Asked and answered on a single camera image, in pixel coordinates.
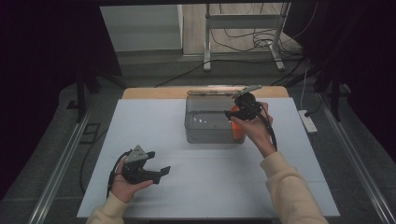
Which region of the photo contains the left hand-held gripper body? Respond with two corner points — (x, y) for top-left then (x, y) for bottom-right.
(120, 145), (149, 185)

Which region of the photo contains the aluminium floor rail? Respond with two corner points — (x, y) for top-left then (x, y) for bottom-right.
(27, 96), (97, 224)
(320, 92), (396, 224)

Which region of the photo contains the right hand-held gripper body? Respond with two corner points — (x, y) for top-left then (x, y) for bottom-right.
(233, 84), (263, 121)

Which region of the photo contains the white metal stand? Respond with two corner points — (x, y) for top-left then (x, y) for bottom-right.
(203, 3), (292, 73)

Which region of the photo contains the left hand-held gripper cable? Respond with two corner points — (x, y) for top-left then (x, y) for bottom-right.
(106, 149), (134, 200)

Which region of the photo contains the thin black floor cable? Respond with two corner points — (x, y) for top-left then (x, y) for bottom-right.
(78, 127), (110, 194)

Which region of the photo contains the white power strip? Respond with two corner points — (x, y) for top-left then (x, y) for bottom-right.
(298, 109), (319, 134)

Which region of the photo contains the hand-held gripper cable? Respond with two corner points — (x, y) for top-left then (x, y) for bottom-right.
(106, 149), (134, 200)
(246, 101), (278, 152)

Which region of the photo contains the long black floor cable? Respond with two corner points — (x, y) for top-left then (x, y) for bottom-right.
(153, 59), (300, 88)

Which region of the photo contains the white cabinet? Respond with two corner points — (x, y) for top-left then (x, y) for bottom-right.
(100, 4), (184, 52)

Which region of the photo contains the orange phone case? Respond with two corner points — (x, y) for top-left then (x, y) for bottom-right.
(231, 105), (248, 141)

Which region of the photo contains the black stand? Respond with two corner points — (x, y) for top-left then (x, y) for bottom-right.
(66, 66), (127, 122)
(312, 71), (344, 122)

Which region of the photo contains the white power strip cable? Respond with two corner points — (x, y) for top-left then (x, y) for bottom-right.
(300, 66), (310, 110)

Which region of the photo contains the grey transparent plastic box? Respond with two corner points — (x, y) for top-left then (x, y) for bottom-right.
(184, 89), (248, 145)

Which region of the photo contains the right hand-held gripper cable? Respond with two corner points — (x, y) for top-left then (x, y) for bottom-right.
(246, 101), (278, 152)

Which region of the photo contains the dark curtain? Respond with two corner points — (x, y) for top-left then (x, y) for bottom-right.
(284, 0), (396, 157)
(0, 0), (122, 200)

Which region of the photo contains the wooden table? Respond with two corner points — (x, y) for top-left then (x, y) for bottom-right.
(120, 85), (290, 100)

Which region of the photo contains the person's left hand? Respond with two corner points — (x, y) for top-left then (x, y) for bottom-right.
(110, 169), (155, 203)

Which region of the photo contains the tangle of black cables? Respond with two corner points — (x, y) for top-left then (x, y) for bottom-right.
(211, 27), (304, 60)

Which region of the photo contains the person's right hand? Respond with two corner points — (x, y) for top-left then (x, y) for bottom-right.
(237, 102), (277, 158)

